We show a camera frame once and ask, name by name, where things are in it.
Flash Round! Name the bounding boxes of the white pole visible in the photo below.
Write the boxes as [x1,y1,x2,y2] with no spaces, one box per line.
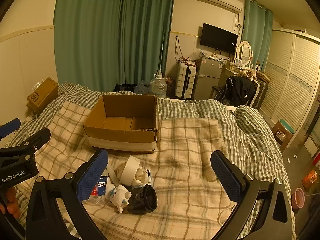
[158,29,166,76]

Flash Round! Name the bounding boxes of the brown stool green top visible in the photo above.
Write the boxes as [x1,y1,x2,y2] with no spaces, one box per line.
[272,119,295,153]

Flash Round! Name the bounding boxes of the narrow green curtain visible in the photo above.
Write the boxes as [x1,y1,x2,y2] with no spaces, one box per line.
[241,0,274,67]

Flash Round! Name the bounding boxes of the tan fluffy item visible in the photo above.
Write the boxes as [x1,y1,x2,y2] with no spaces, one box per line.
[239,69,258,81]

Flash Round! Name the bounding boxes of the orange bag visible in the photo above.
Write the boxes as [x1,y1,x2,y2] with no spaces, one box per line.
[302,169,318,188]

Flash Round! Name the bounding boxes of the white tape roll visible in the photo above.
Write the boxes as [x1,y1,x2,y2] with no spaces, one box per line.
[107,155,141,187]

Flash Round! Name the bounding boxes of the brown patterned bag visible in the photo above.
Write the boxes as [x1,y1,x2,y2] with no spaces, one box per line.
[164,75,176,97]

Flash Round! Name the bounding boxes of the clear plastic bottle red label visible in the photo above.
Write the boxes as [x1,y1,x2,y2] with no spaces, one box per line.
[84,166,113,205]

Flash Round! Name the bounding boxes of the black jar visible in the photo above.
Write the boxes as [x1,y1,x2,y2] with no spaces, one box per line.
[127,184,158,215]

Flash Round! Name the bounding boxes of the white louvred wardrobe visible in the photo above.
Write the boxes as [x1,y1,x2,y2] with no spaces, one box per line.
[259,27,320,137]

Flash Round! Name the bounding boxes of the white chair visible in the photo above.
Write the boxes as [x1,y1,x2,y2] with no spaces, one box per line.
[247,80,259,108]

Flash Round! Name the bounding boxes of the green checked duvet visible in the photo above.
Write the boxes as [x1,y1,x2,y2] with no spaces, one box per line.
[0,82,293,240]

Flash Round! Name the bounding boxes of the large clear water jug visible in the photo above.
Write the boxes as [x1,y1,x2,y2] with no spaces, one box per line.
[149,73,167,97]

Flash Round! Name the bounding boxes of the cardboard box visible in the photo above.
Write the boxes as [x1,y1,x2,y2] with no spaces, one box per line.
[83,94,158,155]

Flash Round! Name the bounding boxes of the crumpled clear plastic bottles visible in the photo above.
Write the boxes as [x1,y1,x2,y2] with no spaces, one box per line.
[136,80,152,94]

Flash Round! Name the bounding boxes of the black jacket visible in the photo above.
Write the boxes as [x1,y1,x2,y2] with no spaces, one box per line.
[215,76,256,106]

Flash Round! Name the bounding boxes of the brown patterned trunk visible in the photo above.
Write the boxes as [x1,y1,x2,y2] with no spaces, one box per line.
[255,71,271,108]

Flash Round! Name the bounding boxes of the pink basin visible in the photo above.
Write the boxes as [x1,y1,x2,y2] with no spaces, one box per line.
[291,187,306,209]

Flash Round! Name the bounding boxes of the beige plaid blanket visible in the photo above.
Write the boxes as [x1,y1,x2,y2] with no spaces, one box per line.
[10,101,238,240]

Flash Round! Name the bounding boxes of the hanging dark cables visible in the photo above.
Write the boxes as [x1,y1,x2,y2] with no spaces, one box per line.
[174,35,186,63]

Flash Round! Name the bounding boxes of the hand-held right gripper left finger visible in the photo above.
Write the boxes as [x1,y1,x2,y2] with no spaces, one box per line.
[26,149,109,240]

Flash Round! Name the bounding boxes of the white frilly cloth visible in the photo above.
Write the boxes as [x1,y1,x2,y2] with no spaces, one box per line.
[134,167,150,187]

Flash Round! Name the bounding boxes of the grey small refrigerator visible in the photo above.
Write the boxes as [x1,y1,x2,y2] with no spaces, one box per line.
[194,56,224,101]

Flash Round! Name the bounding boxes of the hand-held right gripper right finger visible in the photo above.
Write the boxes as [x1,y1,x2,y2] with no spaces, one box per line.
[210,150,293,240]

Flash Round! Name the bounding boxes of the black wall television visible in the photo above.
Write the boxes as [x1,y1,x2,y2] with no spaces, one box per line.
[200,23,238,55]

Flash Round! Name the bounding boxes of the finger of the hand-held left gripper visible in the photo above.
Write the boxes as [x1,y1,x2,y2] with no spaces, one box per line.
[0,118,21,137]
[0,127,51,168]

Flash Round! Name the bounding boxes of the translucent plastic bag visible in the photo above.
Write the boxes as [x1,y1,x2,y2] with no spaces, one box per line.
[189,49,208,62]

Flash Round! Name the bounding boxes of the person's left hand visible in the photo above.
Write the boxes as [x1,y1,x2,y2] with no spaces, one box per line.
[0,187,21,219]

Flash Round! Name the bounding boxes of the beige dressing table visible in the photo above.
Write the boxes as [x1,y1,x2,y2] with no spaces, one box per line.
[224,66,241,81]

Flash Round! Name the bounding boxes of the white ribbed suitcase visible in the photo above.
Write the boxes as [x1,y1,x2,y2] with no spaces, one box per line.
[175,61,199,99]

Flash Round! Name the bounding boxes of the white plush dog toy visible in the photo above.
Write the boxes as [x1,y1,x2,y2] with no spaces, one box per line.
[106,184,132,214]

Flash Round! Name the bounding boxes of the wide green curtain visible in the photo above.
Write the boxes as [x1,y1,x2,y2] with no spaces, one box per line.
[53,0,176,96]

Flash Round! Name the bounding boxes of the oval white vanity mirror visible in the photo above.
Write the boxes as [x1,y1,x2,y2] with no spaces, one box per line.
[236,40,253,68]

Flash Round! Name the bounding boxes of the clear plastic bag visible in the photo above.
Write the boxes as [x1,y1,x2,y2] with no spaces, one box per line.
[32,79,48,90]

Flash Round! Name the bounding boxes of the closed brown shipping box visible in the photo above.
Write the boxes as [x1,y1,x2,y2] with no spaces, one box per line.
[26,77,59,114]

